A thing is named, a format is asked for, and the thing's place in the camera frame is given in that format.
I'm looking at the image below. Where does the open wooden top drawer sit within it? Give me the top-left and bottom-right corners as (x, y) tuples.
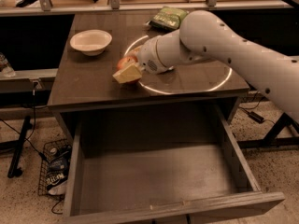
(64, 103), (284, 224)

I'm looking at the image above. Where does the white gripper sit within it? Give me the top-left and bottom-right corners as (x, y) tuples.
(112, 38), (168, 84)

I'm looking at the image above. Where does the red apple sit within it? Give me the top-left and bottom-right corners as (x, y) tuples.
(117, 56), (137, 68)

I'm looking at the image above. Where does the white paper bowl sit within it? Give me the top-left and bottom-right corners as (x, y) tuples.
(70, 30), (112, 56)

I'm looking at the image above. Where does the black table frame right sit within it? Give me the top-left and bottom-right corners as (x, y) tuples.
(238, 113), (299, 148)

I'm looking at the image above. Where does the black power adapter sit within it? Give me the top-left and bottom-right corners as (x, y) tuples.
(249, 111), (264, 123)

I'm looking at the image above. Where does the black floor stand leg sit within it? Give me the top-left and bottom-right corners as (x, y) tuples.
(7, 116), (32, 178)

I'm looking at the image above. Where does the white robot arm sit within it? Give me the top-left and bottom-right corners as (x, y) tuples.
(113, 10), (299, 121)

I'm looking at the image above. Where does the green chip bag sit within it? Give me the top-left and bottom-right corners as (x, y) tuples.
(149, 7), (189, 31)

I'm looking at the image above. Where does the dark snack bag in basket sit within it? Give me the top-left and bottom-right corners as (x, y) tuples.
(46, 146), (72, 196)

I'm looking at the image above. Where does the dark wooden cabinet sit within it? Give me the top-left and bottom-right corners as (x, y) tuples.
(48, 10), (249, 138)

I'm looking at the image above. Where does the black wire basket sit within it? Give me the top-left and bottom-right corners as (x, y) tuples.
(38, 139), (72, 196)

